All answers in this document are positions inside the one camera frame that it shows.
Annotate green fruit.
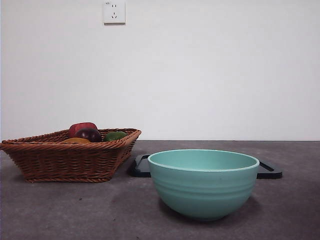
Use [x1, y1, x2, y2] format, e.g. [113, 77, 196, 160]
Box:
[102, 130, 128, 142]

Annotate teal ribbed bowl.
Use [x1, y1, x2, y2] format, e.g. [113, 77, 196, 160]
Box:
[147, 149, 260, 222]

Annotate dark purple round fruit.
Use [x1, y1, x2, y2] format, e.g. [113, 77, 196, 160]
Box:
[74, 127, 102, 143]

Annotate black rectangular tray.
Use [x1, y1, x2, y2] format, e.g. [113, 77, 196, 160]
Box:
[128, 154, 283, 180]

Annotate red apple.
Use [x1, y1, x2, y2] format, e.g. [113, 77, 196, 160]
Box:
[68, 121, 99, 140]

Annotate brown wicker basket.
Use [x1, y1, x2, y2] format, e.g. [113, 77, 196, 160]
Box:
[0, 127, 142, 183]

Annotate white wall socket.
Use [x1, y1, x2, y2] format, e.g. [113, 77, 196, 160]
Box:
[103, 0, 126, 25]

